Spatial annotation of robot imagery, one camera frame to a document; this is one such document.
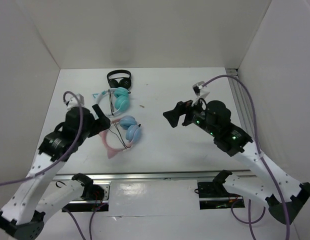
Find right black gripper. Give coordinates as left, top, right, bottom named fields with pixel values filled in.
left=162, top=94, right=218, bottom=137

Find black headphone audio cable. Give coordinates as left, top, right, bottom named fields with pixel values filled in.
left=107, top=119, right=142, bottom=151

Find pink blue cat-ear headphones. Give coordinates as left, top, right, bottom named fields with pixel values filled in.
left=99, top=115, right=142, bottom=159

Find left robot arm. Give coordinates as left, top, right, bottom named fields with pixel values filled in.
left=0, top=104, right=111, bottom=240

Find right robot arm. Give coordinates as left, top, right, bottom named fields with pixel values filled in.
left=163, top=99, right=310, bottom=224

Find teal white cat-ear headphones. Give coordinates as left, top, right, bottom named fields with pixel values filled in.
left=92, top=87, right=131, bottom=118

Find black headphones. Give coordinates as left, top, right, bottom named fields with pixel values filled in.
left=106, top=69, right=132, bottom=90

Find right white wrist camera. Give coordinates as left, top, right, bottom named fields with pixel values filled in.
left=192, top=81, right=210, bottom=106

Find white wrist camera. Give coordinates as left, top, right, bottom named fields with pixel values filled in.
left=65, top=94, right=85, bottom=111
left=192, top=81, right=210, bottom=106

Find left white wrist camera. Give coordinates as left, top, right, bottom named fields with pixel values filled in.
left=65, top=94, right=85, bottom=111

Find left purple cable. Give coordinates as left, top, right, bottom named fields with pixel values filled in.
left=0, top=91, right=84, bottom=188

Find purple cable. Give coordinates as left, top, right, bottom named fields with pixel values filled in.
left=202, top=74, right=291, bottom=240
left=0, top=91, right=84, bottom=188

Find aluminium right rail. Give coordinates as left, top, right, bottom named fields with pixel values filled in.
left=228, top=77, right=247, bottom=119

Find aluminium rail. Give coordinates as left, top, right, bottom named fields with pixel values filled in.
left=53, top=170, right=255, bottom=181
left=228, top=77, right=247, bottom=119

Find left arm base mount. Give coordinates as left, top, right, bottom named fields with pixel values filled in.
left=64, top=181, right=111, bottom=213

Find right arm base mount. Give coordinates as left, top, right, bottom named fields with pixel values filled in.
left=194, top=182, right=245, bottom=210

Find aluminium front rail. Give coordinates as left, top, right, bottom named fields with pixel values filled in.
left=53, top=170, right=255, bottom=181

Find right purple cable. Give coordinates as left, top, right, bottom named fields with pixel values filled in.
left=202, top=74, right=291, bottom=240

